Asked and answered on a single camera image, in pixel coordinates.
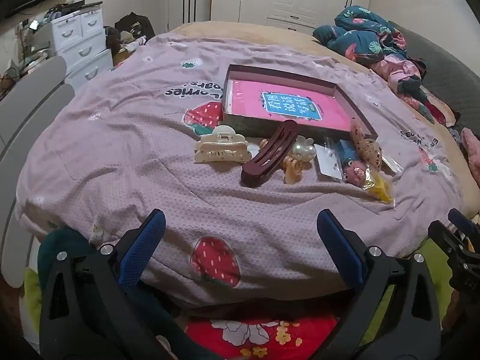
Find pearl flower hair clip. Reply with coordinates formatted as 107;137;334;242
290;137;317;164

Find pink floral clothing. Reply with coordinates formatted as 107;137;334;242
369;54;456;126

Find green cloth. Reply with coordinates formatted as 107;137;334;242
24;238;456;346

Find clear packet with white card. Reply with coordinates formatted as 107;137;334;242
314;143;347;181

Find orange hair claw clip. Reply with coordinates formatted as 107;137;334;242
259;139;306;185

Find cream hair claw clip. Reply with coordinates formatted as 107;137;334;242
194;124;251;165

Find pink strawberry print blanket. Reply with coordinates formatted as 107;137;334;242
15;32;464;308

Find white drawer chest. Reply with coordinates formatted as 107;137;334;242
34;2;114;91

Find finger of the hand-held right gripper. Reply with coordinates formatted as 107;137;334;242
427;220;480;292
448;208;480;236

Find pink flower hair clip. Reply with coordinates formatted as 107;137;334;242
343;160;368;186

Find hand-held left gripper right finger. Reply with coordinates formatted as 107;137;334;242
317;209;441;360

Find grey padded headboard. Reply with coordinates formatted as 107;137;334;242
390;20;480;137

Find white door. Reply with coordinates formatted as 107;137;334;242
167;0;214;32

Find blue packet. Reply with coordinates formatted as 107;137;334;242
335;139;357;166

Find shallow cardboard box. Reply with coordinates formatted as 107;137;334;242
222;64;379;141

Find maroon hair clip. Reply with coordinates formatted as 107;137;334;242
242;119;298;187

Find bed with beige sheet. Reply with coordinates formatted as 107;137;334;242
112;20;480;241

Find yellow hair clip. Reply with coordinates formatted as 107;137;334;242
362;170;394;200

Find cardboard box with clothes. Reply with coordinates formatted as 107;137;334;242
112;37;148;68

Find grey chair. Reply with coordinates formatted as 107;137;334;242
0;55;76;289

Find leopard print hair claw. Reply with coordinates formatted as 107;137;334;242
350;119;383;169

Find black bag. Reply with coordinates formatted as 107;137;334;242
114;12;156;44

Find pink fluffy cloth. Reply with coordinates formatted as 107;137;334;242
460;127;480;188

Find red floral cloth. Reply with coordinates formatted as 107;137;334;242
185;315;340;360

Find clear plastic packet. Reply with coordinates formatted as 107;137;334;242
375;139;405;175

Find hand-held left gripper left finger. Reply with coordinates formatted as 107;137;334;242
39;209;226;360

